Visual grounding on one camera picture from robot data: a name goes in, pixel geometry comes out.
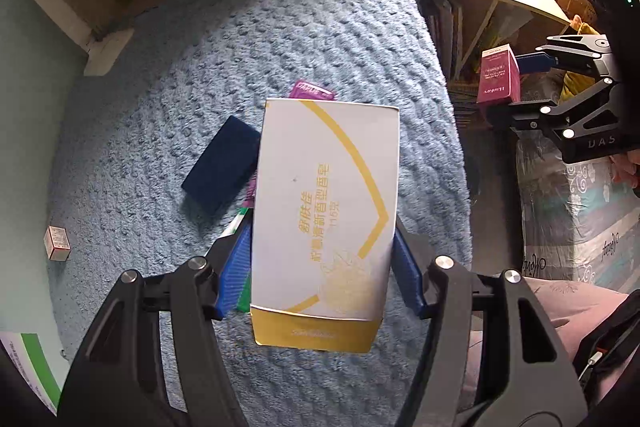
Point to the purple blister pack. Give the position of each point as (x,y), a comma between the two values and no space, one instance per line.
(302,90)

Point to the white gold carton box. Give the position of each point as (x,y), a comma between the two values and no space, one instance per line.
(324,223)

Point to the blue knitted blanket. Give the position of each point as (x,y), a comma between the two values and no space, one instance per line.
(154,157)

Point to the pink white barcode box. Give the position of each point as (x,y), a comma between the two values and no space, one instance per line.
(499,77)

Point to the person's right hand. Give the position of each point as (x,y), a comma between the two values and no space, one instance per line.
(625,169)

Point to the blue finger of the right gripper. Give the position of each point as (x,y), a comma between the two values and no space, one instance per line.
(502,116)
(532,63)

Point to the green white package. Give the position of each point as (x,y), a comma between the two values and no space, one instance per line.
(240,246)

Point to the small pink white box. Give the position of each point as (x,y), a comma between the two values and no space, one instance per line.
(57,245)

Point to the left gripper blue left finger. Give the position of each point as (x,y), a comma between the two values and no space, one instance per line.
(235,274)

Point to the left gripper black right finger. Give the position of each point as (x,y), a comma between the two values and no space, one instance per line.
(407,273)

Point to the dark blue box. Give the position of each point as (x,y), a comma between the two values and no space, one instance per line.
(226,164)

